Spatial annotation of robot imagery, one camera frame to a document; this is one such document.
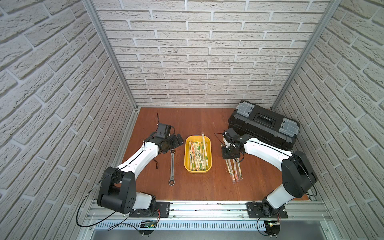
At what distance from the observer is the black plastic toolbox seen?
0.85 metres

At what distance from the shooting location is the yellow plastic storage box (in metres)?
0.87

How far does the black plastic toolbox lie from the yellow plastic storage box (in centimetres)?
23
